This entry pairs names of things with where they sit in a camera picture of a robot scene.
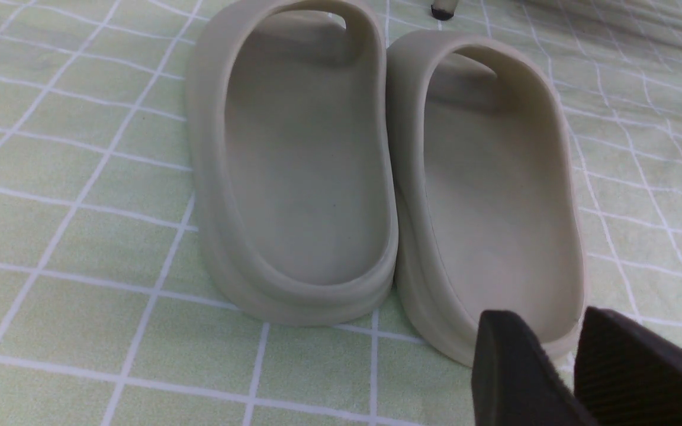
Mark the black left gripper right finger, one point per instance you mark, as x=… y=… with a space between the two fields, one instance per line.
x=625 y=374

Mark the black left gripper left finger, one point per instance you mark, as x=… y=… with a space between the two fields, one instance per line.
x=513 y=380

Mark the metal shoe rack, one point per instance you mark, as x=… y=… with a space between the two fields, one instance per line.
x=444 y=10

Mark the right khaki foam slipper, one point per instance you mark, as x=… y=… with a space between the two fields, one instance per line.
x=483 y=184

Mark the khaki foam slipper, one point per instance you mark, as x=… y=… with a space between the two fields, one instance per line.
x=483 y=184
x=286 y=115

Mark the left khaki foam slipper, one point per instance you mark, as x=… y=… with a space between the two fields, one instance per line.
x=286 y=115

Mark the green checkered cloth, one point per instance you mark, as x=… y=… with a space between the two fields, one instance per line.
x=107 y=316

